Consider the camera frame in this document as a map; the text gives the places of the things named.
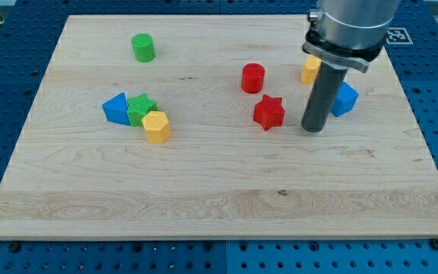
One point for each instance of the yellow hexagon block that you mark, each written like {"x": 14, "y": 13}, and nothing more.
{"x": 157, "y": 127}

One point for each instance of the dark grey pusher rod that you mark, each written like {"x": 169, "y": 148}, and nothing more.
{"x": 322, "y": 96}

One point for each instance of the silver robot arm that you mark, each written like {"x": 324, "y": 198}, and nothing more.
{"x": 344, "y": 34}

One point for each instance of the red cylinder block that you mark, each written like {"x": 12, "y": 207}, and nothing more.
{"x": 253, "y": 75}

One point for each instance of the green star block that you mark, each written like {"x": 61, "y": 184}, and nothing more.
{"x": 138, "y": 108}

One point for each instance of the green cylinder block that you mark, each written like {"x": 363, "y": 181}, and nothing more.
{"x": 143, "y": 47}

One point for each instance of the red star block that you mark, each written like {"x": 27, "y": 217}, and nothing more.
{"x": 269, "y": 112}

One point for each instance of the yellow cylinder block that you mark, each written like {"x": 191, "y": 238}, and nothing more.
{"x": 310, "y": 69}

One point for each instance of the white fiducial marker tag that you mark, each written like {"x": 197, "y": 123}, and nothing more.
{"x": 398, "y": 36}

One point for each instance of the blue triangle block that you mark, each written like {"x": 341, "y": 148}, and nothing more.
{"x": 115, "y": 110}

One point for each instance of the wooden board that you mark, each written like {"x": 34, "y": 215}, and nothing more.
{"x": 74, "y": 176}

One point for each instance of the blue cube block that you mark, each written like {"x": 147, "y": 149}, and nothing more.
{"x": 345, "y": 100}

